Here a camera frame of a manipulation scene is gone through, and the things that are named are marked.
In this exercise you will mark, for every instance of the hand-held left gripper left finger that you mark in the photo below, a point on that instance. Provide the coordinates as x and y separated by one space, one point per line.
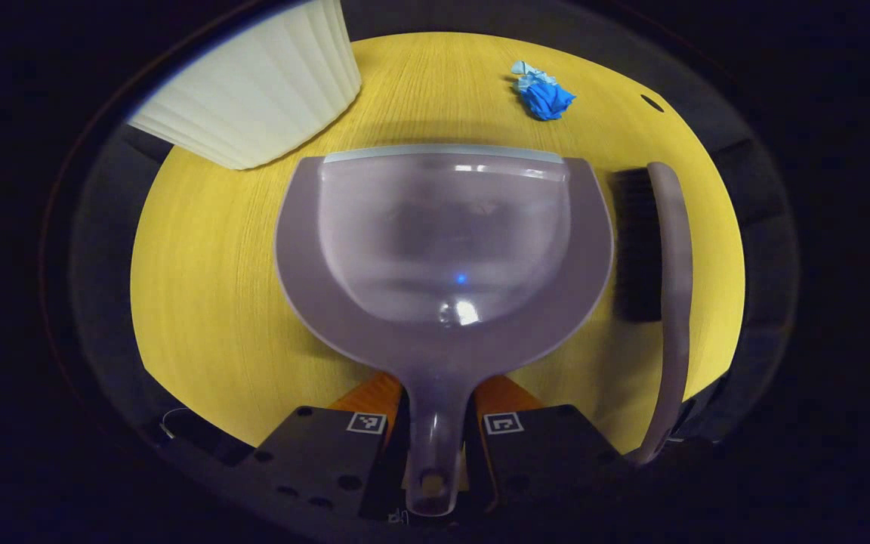
329 461

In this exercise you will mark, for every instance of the light blue paper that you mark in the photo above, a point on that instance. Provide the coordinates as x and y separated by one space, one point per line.
529 74

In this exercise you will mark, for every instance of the yellow wooden desktop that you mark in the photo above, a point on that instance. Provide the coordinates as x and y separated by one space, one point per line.
208 287

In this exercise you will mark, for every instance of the mauve plastic dustpan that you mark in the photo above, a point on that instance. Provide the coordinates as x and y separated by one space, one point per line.
442 227

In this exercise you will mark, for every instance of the white ribbed garbage bin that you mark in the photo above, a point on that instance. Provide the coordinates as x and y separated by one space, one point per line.
254 91

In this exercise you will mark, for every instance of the dark blue paper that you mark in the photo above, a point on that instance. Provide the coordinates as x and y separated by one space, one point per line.
548 100

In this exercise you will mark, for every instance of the small mauve broom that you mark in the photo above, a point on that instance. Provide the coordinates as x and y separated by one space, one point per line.
673 264

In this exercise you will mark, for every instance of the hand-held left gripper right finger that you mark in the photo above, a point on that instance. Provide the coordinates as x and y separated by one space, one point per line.
541 453

